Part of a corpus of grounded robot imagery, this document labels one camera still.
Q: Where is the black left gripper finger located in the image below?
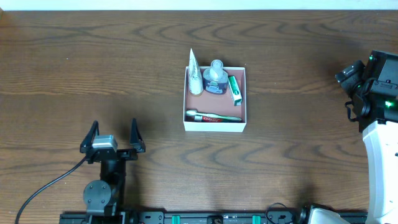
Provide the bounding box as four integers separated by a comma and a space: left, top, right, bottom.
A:
129, 118, 145, 149
80, 120, 99, 149

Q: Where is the green toothbrush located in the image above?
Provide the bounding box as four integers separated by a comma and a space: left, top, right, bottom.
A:
185, 110, 242, 121

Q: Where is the teal toothpaste tube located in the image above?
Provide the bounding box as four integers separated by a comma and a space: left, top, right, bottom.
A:
193, 115, 239, 123

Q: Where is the clear sanitizer bottle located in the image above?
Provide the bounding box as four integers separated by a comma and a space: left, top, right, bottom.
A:
203, 59, 228, 95

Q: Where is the green soap box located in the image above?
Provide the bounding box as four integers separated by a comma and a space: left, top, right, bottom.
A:
228, 76, 243, 106

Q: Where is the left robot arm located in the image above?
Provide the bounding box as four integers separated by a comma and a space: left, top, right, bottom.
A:
80, 118, 146, 223

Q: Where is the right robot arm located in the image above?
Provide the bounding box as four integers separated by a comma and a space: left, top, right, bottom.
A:
299, 50, 397, 224

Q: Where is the white standing tube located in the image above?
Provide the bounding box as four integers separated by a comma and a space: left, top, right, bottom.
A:
188, 49, 203, 95

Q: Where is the white box pink interior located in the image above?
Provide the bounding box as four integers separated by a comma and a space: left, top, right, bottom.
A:
182, 67, 247, 133

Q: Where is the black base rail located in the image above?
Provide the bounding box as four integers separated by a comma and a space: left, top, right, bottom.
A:
58, 203, 369, 224

